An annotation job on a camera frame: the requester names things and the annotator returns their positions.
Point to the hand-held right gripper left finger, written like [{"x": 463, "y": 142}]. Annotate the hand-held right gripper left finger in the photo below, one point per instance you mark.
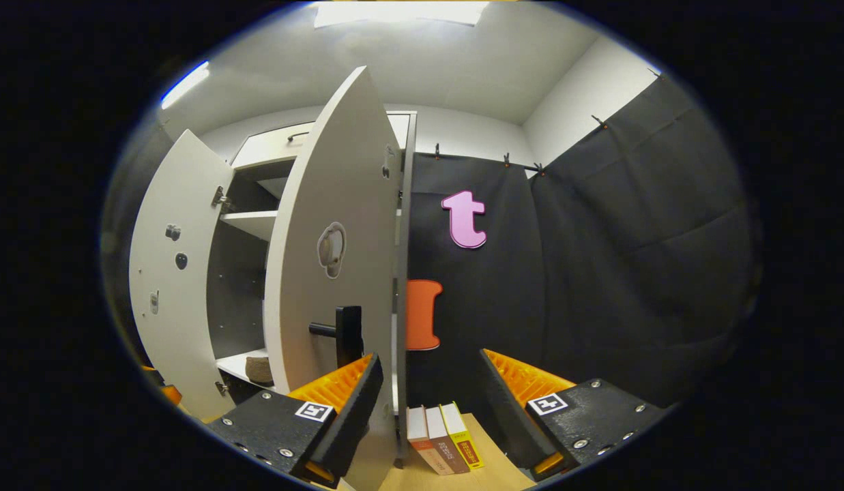
[{"x": 350, "y": 416}]

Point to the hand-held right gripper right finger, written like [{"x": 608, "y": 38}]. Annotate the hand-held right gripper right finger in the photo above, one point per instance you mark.
[{"x": 507, "y": 409}]

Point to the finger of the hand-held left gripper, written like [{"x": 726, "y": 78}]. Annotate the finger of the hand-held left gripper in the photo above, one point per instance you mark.
[{"x": 170, "y": 395}]

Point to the white shoe cabinet door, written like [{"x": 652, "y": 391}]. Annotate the white shoe cabinet door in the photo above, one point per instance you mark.
[
  {"x": 340, "y": 170},
  {"x": 169, "y": 307}
]

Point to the brown fuzzy shoe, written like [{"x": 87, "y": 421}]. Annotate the brown fuzzy shoe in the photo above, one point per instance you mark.
[{"x": 260, "y": 372}]

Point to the white shoe cabinet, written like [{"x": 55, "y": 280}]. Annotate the white shoe cabinet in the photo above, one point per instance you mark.
[{"x": 248, "y": 273}]

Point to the white cabinet drawer front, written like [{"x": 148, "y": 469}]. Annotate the white cabinet drawer front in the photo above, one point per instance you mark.
[{"x": 271, "y": 146}]

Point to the yellow and red book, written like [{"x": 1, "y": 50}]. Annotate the yellow and red book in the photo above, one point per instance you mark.
[{"x": 462, "y": 436}]

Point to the brown book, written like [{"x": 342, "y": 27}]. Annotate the brown book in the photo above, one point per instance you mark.
[{"x": 445, "y": 440}]

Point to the black backdrop cloth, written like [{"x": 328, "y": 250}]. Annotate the black backdrop cloth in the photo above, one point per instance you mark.
[{"x": 599, "y": 273}]

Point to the ceiling light panel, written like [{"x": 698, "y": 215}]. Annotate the ceiling light panel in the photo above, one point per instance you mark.
[
  {"x": 185, "y": 85},
  {"x": 401, "y": 12}
]

